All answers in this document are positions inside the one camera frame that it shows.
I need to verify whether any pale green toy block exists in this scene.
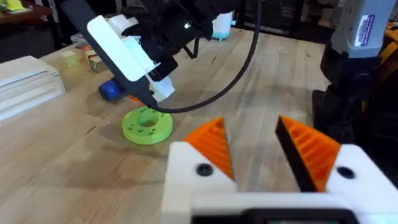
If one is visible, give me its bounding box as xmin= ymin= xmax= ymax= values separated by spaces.
xmin=60 ymin=49 xmax=80 ymax=68

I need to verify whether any green disc with holes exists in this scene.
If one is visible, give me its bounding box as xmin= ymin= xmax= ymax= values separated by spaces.
xmin=121 ymin=106 xmax=174 ymax=146

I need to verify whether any stack of white boxes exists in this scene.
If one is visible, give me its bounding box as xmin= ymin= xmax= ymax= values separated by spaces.
xmin=0 ymin=55 xmax=67 ymax=123

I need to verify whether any black upright wrist plate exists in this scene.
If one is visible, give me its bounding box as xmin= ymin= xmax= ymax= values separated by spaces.
xmin=60 ymin=0 xmax=158 ymax=110

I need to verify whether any dark brown side table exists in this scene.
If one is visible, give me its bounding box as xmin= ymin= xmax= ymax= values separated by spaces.
xmin=0 ymin=0 xmax=53 ymax=26

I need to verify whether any wooden toy block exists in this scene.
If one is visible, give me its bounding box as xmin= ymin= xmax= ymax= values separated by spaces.
xmin=88 ymin=55 xmax=109 ymax=74

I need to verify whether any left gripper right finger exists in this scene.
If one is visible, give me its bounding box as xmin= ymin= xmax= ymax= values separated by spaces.
xmin=274 ymin=114 xmax=398 ymax=216

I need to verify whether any blue electric screwdriver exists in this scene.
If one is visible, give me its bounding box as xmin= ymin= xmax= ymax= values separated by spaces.
xmin=98 ymin=78 xmax=126 ymax=101

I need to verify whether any white and cyan tub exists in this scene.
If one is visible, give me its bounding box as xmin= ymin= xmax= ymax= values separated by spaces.
xmin=211 ymin=11 xmax=234 ymax=42

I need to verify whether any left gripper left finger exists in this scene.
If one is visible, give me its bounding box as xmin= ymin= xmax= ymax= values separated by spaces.
xmin=160 ymin=116 xmax=239 ymax=224

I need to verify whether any black camera cable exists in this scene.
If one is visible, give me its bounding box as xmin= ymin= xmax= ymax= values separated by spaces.
xmin=149 ymin=0 xmax=262 ymax=114

